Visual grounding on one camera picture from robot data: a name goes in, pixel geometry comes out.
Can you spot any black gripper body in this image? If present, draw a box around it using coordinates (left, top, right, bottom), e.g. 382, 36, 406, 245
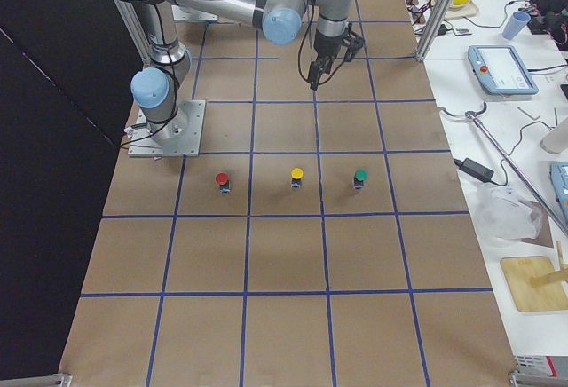
314, 18, 365, 62

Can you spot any yellow push button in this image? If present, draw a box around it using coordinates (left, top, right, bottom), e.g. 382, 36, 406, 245
290, 167, 304, 188

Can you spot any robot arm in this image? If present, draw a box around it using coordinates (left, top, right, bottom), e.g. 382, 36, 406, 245
115, 0, 364, 157

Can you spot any green push button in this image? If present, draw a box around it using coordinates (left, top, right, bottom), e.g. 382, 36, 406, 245
353, 169, 368, 190

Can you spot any red push button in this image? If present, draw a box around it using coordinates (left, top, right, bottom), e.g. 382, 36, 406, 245
215, 172, 231, 194

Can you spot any blue teach pendant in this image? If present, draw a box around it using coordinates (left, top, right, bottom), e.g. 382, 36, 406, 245
467, 45, 539, 96

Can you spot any black power adapter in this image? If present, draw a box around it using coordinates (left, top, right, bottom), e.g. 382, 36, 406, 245
458, 158, 493, 183

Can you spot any blue plastic cup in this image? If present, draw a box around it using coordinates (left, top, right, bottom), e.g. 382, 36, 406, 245
501, 11, 532, 40

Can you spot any clear plastic bag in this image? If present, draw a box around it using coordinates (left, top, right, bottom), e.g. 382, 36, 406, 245
470, 184, 543, 241

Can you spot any wooden cutting board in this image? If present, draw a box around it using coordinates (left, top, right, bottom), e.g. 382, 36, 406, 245
500, 257, 567, 312

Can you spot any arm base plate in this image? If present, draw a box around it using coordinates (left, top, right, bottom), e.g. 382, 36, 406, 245
127, 100, 206, 157
171, 5, 218, 23

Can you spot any aluminium frame post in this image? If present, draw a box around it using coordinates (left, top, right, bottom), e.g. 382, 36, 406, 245
415, 0, 453, 62

